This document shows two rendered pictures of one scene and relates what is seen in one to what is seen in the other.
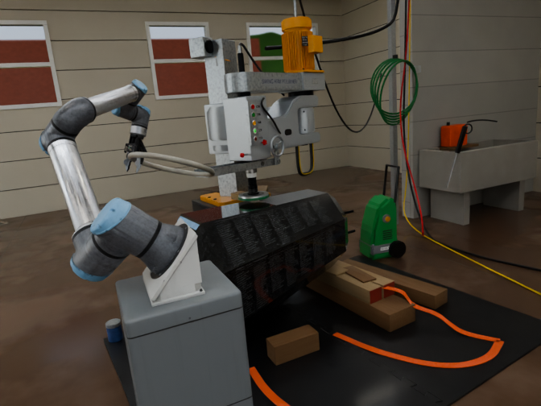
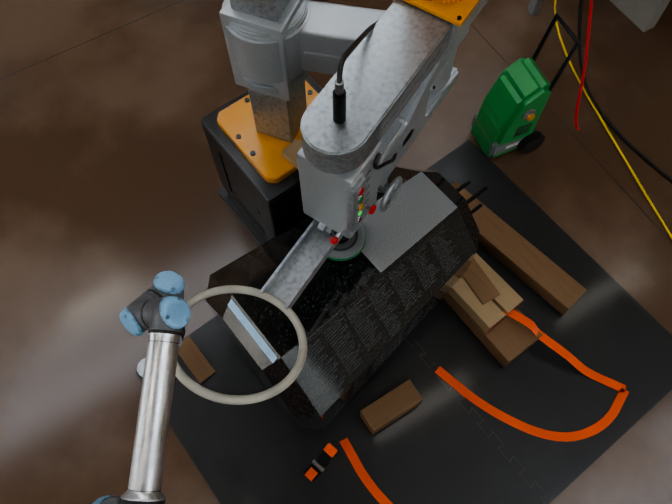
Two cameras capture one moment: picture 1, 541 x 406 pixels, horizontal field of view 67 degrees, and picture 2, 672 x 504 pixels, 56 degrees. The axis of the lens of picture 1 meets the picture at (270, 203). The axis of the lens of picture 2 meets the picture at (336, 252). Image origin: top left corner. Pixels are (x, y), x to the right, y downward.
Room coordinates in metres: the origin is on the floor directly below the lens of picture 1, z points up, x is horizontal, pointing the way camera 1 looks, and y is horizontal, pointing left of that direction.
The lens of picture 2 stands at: (1.67, 0.26, 3.32)
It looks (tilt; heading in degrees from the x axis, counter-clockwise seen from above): 66 degrees down; 354
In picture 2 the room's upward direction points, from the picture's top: 1 degrees counter-clockwise
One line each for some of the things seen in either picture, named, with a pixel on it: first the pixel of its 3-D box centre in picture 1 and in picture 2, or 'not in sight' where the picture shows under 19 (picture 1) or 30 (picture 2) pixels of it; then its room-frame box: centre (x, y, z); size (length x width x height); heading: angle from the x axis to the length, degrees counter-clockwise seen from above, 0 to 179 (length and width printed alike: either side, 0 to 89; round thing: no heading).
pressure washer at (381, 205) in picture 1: (379, 211); (519, 92); (3.82, -1.04, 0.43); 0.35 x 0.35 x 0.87; 15
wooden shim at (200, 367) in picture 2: not in sight; (194, 359); (2.64, 0.93, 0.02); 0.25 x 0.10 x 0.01; 32
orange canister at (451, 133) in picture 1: (456, 134); not in sight; (5.10, -2.38, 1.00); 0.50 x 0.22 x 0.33; 114
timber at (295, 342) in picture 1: (292, 344); (390, 407); (2.24, -0.06, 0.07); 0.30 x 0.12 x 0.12; 115
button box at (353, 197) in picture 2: (252, 122); (356, 204); (2.71, 0.07, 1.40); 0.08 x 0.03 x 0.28; 140
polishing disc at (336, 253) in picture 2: (253, 194); (340, 235); (2.84, 0.11, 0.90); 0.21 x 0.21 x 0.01
